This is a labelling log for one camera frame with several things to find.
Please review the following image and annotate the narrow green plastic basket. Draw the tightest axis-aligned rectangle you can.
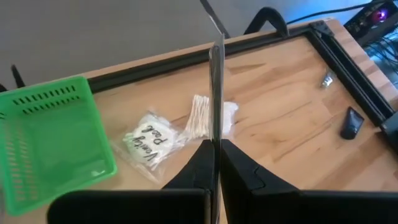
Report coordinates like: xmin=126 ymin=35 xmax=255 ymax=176
xmin=0 ymin=76 xmax=118 ymax=217

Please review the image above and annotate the electronics box with cables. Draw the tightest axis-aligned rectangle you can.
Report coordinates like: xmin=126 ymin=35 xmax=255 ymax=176
xmin=343 ymin=0 xmax=398 ymax=47

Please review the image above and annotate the black pack right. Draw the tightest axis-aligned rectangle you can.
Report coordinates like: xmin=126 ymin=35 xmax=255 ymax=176
xmin=339 ymin=106 xmax=365 ymax=141

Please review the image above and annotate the black aluminium table frame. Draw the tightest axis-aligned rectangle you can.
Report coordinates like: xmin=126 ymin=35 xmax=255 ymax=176
xmin=86 ymin=19 xmax=398 ymax=128

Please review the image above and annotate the vanity pack clear bag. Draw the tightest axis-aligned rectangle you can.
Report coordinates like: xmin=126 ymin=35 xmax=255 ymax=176
xmin=110 ymin=107 xmax=187 ymax=184

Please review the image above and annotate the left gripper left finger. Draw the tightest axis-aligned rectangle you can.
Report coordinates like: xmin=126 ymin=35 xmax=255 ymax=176
xmin=46 ymin=139 xmax=216 ymax=224

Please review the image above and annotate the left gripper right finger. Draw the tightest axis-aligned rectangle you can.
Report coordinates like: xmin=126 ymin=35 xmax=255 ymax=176
xmin=220 ymin=138 xmax=398 ymax=224

